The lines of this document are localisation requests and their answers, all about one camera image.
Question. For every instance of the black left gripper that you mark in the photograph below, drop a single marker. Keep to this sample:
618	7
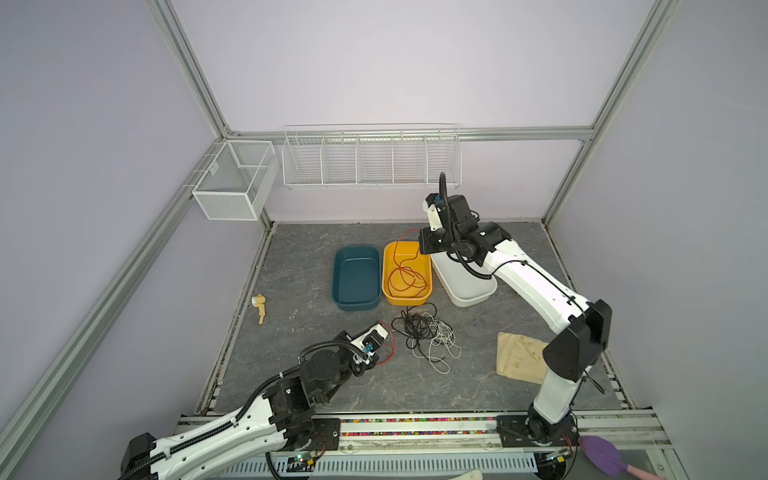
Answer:
370	365

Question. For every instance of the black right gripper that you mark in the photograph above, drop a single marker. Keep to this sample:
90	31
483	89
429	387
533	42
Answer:
426	237

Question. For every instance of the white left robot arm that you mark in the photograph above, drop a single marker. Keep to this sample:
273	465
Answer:
278	414

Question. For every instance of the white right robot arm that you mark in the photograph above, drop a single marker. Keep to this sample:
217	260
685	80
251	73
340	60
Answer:
581	327

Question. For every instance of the yellow plastic tub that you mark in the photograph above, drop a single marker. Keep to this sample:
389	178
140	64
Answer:
406	274

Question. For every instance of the white plastic tub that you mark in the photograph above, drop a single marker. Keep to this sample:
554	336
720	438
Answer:
464	290

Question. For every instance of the teal plastic tub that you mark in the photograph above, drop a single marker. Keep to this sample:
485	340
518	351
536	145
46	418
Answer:
356	284

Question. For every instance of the yellow toy figure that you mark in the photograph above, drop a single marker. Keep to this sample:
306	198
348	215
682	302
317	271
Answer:
259	303

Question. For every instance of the beige work glove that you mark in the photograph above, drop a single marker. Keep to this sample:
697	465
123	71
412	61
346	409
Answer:
520	358

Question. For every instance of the white mesh box basket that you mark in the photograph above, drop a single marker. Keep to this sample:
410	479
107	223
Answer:
236	183

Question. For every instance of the purple silicone spatula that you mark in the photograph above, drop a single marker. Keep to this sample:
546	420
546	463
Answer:
605	456

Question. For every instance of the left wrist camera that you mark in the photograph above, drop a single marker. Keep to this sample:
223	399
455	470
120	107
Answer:
371	339

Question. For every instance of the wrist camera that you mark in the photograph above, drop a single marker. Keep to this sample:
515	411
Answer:
439	211
371	339

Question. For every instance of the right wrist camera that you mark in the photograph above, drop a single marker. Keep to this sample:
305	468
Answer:
439	211

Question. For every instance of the white wire shelf basket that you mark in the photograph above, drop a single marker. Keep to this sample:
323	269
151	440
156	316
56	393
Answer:
388	155

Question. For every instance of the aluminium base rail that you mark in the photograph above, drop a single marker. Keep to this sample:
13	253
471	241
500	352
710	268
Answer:
477	444

